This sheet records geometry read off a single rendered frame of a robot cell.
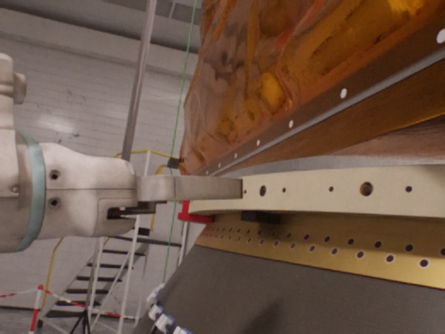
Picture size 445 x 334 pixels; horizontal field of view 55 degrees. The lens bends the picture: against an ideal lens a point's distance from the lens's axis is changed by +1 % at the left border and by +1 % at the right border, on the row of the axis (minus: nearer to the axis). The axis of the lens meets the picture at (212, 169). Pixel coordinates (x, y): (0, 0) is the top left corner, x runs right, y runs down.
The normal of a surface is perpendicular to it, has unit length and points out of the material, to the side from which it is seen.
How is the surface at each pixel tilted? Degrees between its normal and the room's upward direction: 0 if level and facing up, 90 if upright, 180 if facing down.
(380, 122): 90
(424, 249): 62
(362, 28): 128
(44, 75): 90
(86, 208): 100
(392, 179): 90
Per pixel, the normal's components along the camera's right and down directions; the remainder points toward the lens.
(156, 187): -0.43, -0.05
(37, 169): 0.38, -0.41
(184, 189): 0.72, -0.04
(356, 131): -0.97, -0.17
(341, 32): -0.85, 0.46
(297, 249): -0.67, -0.64
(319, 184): -0.79, -0.20
